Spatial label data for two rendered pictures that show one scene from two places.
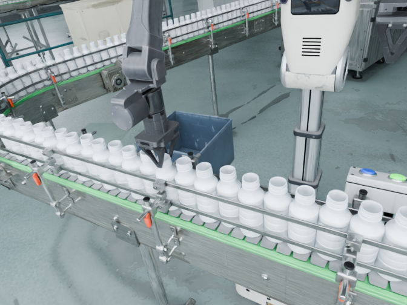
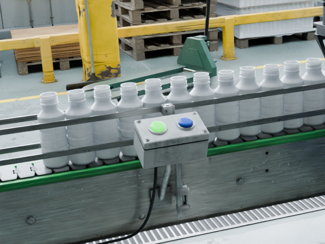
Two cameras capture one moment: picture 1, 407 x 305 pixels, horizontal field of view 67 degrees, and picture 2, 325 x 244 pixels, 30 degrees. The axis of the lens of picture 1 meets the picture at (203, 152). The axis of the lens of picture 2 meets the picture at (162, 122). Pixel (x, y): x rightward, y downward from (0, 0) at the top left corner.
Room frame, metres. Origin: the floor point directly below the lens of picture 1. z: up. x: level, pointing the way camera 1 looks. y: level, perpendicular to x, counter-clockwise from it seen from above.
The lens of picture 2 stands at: (1.26, -1.31, 1.51)
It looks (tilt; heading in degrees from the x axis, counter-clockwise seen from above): 18 degrees down; 130
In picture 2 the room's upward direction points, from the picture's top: 3 degrees counter-clockwise
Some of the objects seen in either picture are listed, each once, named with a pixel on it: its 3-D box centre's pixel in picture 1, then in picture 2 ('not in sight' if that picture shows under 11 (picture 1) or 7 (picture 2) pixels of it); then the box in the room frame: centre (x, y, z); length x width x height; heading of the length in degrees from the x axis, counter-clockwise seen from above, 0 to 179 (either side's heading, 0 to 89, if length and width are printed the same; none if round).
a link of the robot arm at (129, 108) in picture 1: (136, 92); not in sight; (0.61, 0.12, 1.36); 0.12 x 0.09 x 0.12; 147
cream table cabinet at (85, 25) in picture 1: (115, 40); not in sight; (4.98, 1.11, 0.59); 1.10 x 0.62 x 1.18; 128
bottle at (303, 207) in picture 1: (303, 219); (202, 107); (0.45, -0.19, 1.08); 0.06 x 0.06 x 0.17
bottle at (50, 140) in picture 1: (56, 149); not in sight; (0.91, 0.50, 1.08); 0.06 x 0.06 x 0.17
